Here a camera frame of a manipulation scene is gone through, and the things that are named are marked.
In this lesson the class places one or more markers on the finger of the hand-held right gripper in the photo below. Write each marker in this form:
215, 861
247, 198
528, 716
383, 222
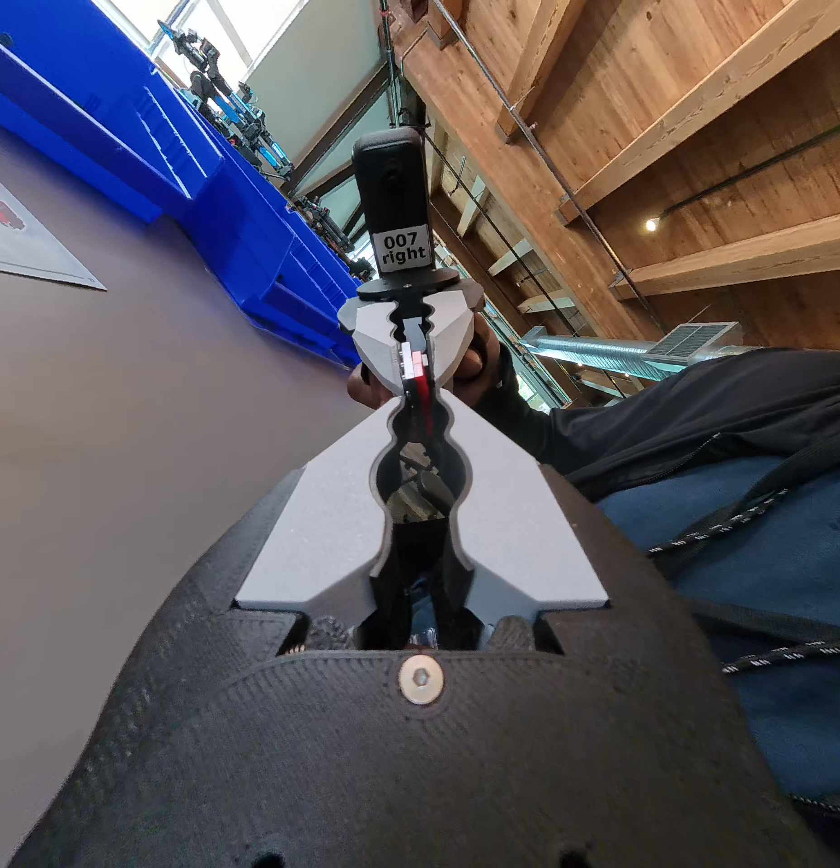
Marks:
450, 339
376, 346

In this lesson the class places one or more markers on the person's right forearm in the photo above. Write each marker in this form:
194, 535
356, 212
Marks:
630, 427

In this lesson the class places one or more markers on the open instruction booklet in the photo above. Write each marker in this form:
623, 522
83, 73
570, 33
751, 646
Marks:
26, 251

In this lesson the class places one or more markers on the blue sweatshirt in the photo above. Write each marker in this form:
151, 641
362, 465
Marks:
765, 576

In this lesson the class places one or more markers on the person's right hand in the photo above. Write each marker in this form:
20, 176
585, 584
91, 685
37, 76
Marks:
365, 390

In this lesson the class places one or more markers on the blue plastic storage bin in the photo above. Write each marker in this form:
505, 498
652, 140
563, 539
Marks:
67, 81
257, 224

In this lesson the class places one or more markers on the grey desk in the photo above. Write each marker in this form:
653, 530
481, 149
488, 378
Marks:
155, 441

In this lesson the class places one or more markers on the silver air duct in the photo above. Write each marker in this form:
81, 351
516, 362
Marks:
596, 349

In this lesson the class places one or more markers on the red brick plate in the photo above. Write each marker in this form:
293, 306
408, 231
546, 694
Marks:
428, 407

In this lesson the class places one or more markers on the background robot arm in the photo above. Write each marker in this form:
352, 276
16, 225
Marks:
325, 230
209, 74

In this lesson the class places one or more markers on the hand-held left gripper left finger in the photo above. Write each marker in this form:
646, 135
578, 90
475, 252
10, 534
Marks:
318, 542

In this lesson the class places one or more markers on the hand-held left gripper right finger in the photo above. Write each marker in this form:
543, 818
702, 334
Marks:
521, 542

